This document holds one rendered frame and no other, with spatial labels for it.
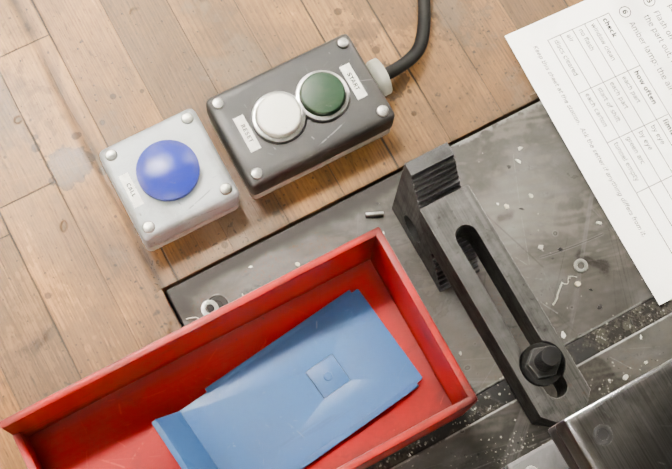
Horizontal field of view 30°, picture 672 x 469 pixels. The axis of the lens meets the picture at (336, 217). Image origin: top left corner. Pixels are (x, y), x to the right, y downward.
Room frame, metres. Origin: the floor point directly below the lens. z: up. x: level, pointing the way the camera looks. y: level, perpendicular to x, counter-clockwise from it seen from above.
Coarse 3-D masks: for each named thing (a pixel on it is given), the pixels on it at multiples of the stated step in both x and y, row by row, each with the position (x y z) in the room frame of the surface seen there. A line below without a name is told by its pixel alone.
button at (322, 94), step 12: (324, 72) 0.32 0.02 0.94; (312, 84) 0.31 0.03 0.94; (324, 84) 0.32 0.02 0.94; (336, 84) 0.32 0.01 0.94; (300, 96) 0.31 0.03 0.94; (312, 96) 0.31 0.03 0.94; (324, 96) 0.31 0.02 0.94; (336, 96) 0.31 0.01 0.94; (312, 108) 0.30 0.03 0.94; (324, 108) 0.30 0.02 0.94; (336, 108) 0.30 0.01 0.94
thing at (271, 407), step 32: (320, 320) 0.17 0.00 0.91; (352, 320) 0.17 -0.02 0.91; (288, 352) 0.14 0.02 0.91; (320, 352) 0.15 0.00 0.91; (352, 352) 0.15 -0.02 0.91; (384, 352) 0.15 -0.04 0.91; (224, 384) 0.12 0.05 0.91; (256, 384) 0.12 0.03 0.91; (288, 384) 0.12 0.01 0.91; (352, 384) 0.13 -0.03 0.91; (384, 384) 0.13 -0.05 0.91; (192, 416) 0.10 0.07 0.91; (224, 416) 0.10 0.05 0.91; (256, 416) 0.10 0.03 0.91; (288, 416) 0.11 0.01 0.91; (320, 416) 0.11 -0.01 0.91; (352, 416) 0.11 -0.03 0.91; (192, 448) 0.08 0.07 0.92; (224, 448) 0.08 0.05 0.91; (256, 448) 0.08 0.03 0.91; (288, 448) 0.09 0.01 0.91
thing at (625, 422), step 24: (648, 384) 0.11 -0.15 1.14; (600, 408) 0.10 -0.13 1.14; (624, 408) 0.10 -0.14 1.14; (648, 408) 0.10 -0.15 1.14; (552, 432) 0.09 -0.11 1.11; (576, 432) 0.09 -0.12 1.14; (600, 432) 0.09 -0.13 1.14; (624, 432) 0.09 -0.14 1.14; (648, 432) 0.09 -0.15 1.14; (576, 456) 0.08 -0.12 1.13; (600, 456) 0.08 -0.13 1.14; (624, 456) 0.08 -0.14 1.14; (648, 456) 0.08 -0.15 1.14
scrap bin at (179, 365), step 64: (320, 256) 0.20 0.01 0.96; (384, 256) 0.20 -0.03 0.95; (256, 320) 0.16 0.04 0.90; (384, 320) 0.17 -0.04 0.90; (128, 384) 0.11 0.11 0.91; (192, 384) 0.12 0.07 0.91; (448, 384) 0.14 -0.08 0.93; (64, 448) 0.07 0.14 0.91; (128, 448) 0.07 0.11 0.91; (384, 448) 0.09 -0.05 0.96
